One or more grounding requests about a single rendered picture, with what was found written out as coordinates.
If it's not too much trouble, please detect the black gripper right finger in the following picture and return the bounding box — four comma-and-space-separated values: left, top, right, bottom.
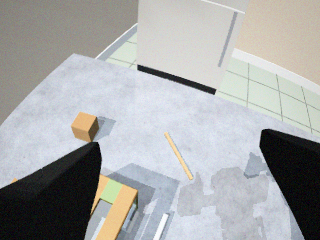
259, 129, 320, 240

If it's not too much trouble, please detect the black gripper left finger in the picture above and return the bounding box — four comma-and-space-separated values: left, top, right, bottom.
0, 141, 103, 240

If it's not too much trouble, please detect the tan thin stick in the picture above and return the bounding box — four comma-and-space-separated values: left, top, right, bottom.
164, 131, 193, 180

